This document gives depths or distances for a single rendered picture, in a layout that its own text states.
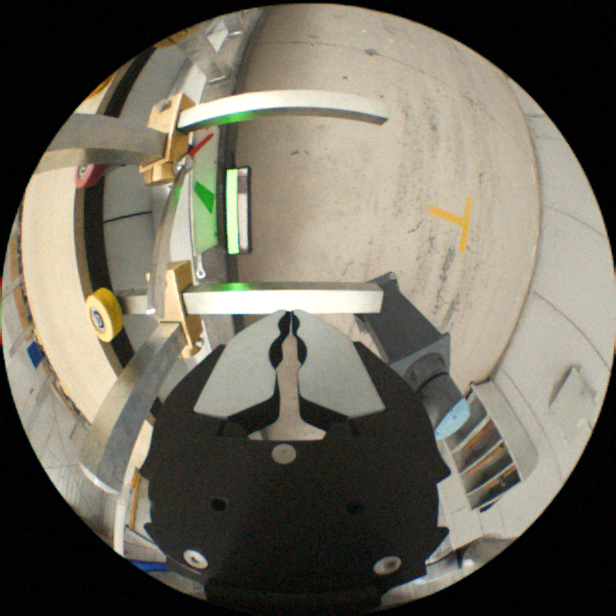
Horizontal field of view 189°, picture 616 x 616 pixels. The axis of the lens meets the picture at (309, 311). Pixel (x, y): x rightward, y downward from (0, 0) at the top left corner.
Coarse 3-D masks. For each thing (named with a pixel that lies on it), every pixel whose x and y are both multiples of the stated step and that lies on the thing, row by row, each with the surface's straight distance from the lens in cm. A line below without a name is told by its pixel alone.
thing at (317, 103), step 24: (240, 96) 28; (264, 96) 27; (288, 96) 27; (312, 96) 27; (336, 96) 27; (360, 96) 28; (192, 120) 29; (216, 120) 29; (240, 120) 29; (360, 120) 29; (384, 120) 28
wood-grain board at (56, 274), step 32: (128, 64) 60; (96, 96) 57; (32, 192) 92; (64, 192) 47; (32, 224) 80; (64, 224) 44; (32, 256) 80; (64, 256) 45; (32, 288) 89; (64, 288) 48; (64, 320) 56; (64, 352) 72; (96, 352) 46; (64, 384) 113; (96, 384) 61
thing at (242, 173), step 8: (240, 176) 40; (240, 184) 40; (240, 192) 40; (240, 200) 40; (240, 208) 40; (240, 216) 40; (240, 224) 40; (240, 232) 40; (240, 240) 40; (240, 248) 40
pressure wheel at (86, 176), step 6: (78, 168) 41; (84, 168) 38; (90, 168) 36; (96, 168) 36; (102, 168) 36; (78, 174) 40; (84, 174) 38; (90, 174) 36; (96, 174) 36; (102, 174) 37; (78, 180) 39; (84, 180) 37; (90, 180) 37; (96, 180) 37; (78, 186) 38; (84, 186) 37; (90, 186) 39
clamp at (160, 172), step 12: (180, 96) 32; (168, 108) 32; (180, 108) 31; (156, 120) 32; (168, 120) 30; (168, 132) 29; (180, 132) 31; (168, 144) 28; (180, 144) 30; (168, 156) 28; (180, 156) 30; (144, 168) 30; (156, 168) 28; (168, 168) 28; (144, 180) 32; (156, 180) 28; (168, 180) 30
